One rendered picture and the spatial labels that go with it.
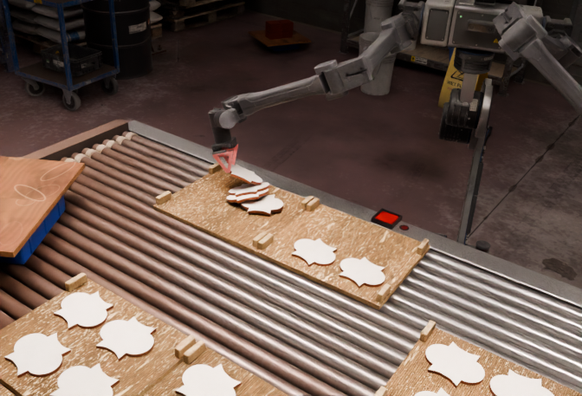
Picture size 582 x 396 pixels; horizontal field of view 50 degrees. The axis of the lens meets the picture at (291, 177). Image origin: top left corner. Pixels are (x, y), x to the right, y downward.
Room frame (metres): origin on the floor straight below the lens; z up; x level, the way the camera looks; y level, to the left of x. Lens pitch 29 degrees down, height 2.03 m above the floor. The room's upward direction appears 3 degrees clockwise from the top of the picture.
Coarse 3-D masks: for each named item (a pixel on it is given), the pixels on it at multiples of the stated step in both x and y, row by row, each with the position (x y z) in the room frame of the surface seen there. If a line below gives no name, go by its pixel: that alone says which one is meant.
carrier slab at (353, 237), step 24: (312, 216) 1.73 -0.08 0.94; (336, 216) 1.74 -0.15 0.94; (288, 240) 1.58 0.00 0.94; (336, 240) 1.60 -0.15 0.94; (360, 240) 1.60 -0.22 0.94; (384, 240) 1.61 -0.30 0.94; (408, 240) 1.62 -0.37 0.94; (288, 264) 1.46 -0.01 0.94; (336, 264) 1.47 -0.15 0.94; (384, 264) 1.49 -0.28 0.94; (408, 264) 1.49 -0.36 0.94; (336, 288) 1.37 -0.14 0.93; (360, 288) 1.37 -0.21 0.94
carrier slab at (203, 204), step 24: (192, 192) 1.83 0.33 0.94; (216, 192) 1.84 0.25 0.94; (288, 192) 1.87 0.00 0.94; (168, 216) 1.70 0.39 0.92; (192, 216) 1.69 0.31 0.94; (216, 216) 1.69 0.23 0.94; (240, 216) 1.70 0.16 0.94; (264, 216) 1.71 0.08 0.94; (288, 216) 1.72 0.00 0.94; (240, 240) 1.57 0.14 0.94
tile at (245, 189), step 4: (244, 184) 1.88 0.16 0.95; (248, 184) 1.87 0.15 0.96; (252, 184) 1.87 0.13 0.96; (264, 184) 1.84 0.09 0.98; (268, 184) 1.83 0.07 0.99; (236, 188) 1.84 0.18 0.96; (240, 188) 1.84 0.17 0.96; (244, 188) 1.83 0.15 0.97; (248, 188) 1.82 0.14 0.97; (252, 188) 1.81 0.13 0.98; (256, 188) 1.80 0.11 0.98; (260, 188) 1.79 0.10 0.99; (264, 188) 1.80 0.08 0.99; (232, 192) 1.80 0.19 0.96; (236, 192) 1.79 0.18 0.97; (240, 192) 1.78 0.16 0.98; (244, 192) 1.78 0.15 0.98; (248, 192) 1.78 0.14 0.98; (252, 192) 1.78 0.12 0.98; (256, 192) 1.77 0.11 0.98; (236, 196) 1.77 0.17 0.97
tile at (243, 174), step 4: (224, 164) 1.87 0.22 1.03; (236, 164) 1.92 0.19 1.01; (232, 168) 1.86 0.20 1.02; (236, 168) 1.87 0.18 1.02; (240, 168) 1.89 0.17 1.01; (244, 168) 1.91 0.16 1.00; (232, 172) 1.81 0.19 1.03; (236, 172) 1.83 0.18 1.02; (240, 172) 1.85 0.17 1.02; (244, 172) 1.86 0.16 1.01; (248, 172) 1.88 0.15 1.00; (252, 172) 1.90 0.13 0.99; (232, 176) 1.81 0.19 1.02; (236, 176) 1.81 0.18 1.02; (240, 176) 1.81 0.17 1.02; (244, 176) 1.83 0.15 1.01; (248, 176) 1.84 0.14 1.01; (252, 176) 1.86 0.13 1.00; (256, 176) 1.88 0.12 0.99; (244, 180) 1.81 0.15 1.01; (248, 180) 1.80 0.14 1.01; (252, 180) 1.82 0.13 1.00; (256, 180) 1.83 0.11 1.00; (260, 180) 1.85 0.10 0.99; (256, 184) 1.82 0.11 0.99; (260, 184) 1.84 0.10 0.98
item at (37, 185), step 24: (0, 168) 1.74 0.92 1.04; (24, 168) 1.75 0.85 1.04; (48, 168) 1.76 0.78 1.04; (72, 168) 1.77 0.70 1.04; (0, 192) 1.59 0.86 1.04; (24, 192) 1.60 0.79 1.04; (48, 192) 1.61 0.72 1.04; (0, 216) 1.47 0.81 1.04; (24, 216) 1.48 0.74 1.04; (0, 240) 1.36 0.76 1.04; (24, 240) 1.37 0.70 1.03
